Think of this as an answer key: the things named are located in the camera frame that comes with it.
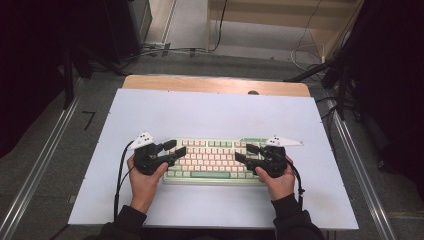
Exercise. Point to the green and pink keyboard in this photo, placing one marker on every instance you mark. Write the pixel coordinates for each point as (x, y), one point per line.
(213, 160)

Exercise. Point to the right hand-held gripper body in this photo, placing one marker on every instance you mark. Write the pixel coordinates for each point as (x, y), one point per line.
(275, 161)

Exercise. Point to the dark curtain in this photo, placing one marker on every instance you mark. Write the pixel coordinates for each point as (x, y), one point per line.
(30, 66)
(396, 83)

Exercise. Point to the person's left hand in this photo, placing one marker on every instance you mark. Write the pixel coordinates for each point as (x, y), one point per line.
(145, 190)

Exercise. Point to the white table board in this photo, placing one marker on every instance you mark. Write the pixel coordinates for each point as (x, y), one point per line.
(213, 113)

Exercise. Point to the black metal stand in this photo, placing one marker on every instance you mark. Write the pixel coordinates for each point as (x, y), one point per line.
(341, 90)
(68, 80)

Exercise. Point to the light wooden shelf unit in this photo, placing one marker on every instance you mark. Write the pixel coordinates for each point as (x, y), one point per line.
(266, 15)

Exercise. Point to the aluminium floor rail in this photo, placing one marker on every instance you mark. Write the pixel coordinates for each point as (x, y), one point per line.
(36, 170)
(363, 186)

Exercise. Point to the person's right hand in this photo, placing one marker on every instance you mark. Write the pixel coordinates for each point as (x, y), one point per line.
(280, 186)

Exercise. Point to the white power strip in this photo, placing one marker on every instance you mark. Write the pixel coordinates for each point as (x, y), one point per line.
(155, 44)

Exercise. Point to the black cabinet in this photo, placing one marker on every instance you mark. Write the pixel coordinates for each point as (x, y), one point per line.
(128, 26)

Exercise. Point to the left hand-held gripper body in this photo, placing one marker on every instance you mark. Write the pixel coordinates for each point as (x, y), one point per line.
(148, 160)

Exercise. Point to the wooden table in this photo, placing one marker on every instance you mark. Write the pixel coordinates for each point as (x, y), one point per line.
(200, 84)

